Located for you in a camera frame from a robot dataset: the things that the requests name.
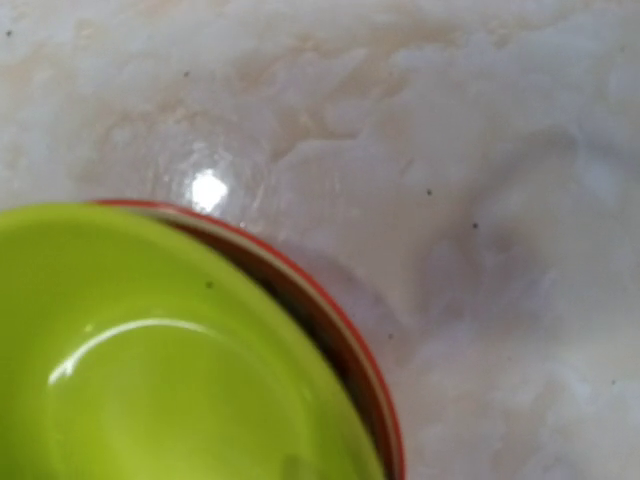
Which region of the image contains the red white patterned bowl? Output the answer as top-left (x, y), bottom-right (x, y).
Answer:
top-left (99, 199), bottom-right (407, 479)

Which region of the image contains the lime green bowl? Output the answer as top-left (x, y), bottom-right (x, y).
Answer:
top-left (1, 204), bottom-right (384, 479)

